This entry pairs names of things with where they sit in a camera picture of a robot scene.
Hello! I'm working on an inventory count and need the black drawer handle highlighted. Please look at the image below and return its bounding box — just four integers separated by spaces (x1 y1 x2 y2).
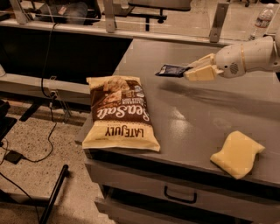
163 185 198 205

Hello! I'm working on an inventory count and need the grey lower drawer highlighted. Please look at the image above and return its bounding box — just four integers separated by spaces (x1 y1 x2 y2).
94 192 198 224

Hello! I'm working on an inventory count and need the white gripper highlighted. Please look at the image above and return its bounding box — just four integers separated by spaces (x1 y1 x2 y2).
184 44 245 81

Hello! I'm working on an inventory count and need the brown Late July chip bag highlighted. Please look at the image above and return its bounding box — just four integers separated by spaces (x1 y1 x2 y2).
82 76 160 151

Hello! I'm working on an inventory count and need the black power cable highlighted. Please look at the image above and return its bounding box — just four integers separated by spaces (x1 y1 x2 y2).
20 22 59 164

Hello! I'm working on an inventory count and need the yellow sponge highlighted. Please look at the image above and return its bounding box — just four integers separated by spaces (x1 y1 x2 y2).
210 131 265 179

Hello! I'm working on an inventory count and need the grey upper drawer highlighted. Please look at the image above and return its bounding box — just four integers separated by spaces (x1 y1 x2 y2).
86 159 280 224

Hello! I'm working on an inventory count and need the grey drawer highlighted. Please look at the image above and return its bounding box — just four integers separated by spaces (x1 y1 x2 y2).
94 192 198 224
86 159 280 224

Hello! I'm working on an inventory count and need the seated person in background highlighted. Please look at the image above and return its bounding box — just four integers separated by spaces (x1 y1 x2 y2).
34 0 102 25

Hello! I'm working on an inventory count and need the black power adapter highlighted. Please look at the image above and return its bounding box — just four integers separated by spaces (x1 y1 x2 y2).
4 150 23 165

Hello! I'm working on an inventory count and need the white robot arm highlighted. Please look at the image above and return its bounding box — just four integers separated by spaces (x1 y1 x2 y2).
184 32 280 81

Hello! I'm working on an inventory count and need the clear plastic water bottle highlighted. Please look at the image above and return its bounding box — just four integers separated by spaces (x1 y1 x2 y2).
248 3 274 40

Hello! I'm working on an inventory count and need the dark blue rxbar wrapper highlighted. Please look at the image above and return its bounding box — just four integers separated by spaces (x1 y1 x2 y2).
156 65 190 78

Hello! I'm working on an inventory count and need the black chair leg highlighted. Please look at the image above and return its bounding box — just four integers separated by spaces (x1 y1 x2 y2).
39 164 68 224

